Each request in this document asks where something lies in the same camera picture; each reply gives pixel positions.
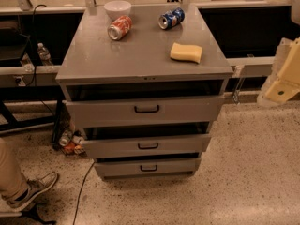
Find grey bottom drawer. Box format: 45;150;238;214
94;157;202;179

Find grey top drawer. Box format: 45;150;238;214
67;96;224;128

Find grey middle drawer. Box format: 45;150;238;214
82;134;211;158

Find grey drawer cabinet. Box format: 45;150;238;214
55;3;234;182

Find snack packets on floor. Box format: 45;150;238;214
59;129;85;156

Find white bowl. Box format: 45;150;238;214
104;0;131;21

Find black floor cable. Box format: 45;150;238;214
71;160;96;225

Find black table frame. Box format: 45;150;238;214
0;87;65;144

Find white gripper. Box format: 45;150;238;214
257;37;300;107

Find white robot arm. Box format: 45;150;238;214
257;0;300;107

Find yellow sponge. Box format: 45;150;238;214
170;43;203;64

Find orange soda can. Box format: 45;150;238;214
108;15;132;40

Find khaki trouser leg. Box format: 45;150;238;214
0;139;28;202

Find clear water bottle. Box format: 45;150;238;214
37;43;53;67

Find grey metal rail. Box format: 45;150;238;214
227;56;274;78

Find grey drawer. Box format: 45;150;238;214
94;157;202;179
67;96;224;128
82;134;211;158

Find blue soda can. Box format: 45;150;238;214
158;7;185;30

